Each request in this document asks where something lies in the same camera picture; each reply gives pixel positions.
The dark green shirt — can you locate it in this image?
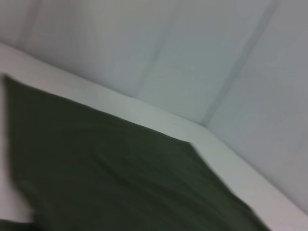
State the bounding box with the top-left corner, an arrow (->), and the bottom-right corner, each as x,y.
0,74 -> 274,231

